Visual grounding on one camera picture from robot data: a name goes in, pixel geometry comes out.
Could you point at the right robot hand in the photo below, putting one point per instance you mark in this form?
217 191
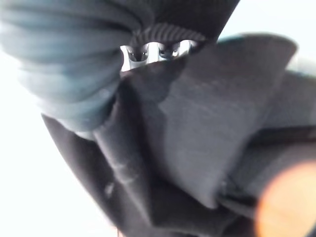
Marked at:
74 49

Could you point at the dark grey cloth garment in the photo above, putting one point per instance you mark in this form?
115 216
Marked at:
197 123

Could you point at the orange laundry basket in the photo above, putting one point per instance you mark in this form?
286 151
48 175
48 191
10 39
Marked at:
291 205

